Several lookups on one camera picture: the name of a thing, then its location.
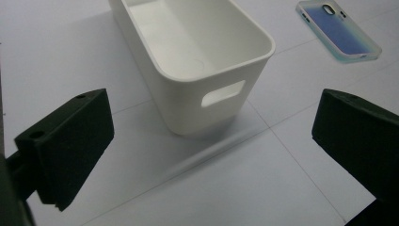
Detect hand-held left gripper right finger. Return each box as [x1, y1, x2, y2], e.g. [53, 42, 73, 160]
[311, 88, 399, 205]

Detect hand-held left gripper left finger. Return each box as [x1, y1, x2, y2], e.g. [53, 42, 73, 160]
[13, 88, 115, 212]

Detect iridescent blue phone case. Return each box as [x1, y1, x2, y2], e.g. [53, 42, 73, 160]
[295, 0, 383, 64]

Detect white plastic storage bin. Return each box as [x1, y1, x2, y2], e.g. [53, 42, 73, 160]
[107, 0, 277, 137]

